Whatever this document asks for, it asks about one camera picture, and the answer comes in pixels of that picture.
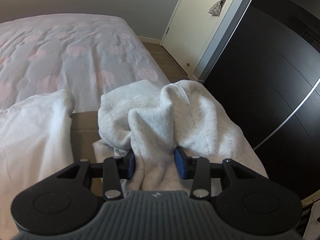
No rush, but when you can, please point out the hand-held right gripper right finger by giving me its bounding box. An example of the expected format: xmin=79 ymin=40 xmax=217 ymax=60
xmin=174 ymin=146 xmax=258 ymax=201

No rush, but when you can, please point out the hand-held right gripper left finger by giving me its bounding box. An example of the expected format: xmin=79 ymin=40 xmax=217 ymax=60
xmin=56 ymin=150 xmax=137 ymax=200

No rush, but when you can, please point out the light grey sweatshirt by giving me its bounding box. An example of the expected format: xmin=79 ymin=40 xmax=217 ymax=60
xmin=92 ymin=79 xmax=266 ymax=193

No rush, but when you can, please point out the beige padded bench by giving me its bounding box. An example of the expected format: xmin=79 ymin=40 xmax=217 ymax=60
xmin=70 ymin=111 xmax=270 ymax=198

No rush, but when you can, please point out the black wardrobe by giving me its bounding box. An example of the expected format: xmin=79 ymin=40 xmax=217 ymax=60
xmin=202 ymin=0 xmax=320 ymax=202

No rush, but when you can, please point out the bed with pink dotted sheet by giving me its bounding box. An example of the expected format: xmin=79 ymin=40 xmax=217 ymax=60
xmin=0 ymin=14 xmax=173 ymax=113

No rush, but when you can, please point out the cream door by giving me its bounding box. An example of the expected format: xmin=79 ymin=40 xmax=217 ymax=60
xmin=161 ymin=0 xmax=244 ymax=80

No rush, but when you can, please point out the white door frame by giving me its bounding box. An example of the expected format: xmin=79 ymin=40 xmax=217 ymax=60
xmin=192 ymin=0 xmax=262 ymax=81

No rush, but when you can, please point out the small patterned drawstring pouch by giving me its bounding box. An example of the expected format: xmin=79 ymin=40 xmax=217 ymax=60
xmin=208 ymin=0 xmax=223 ymax=17

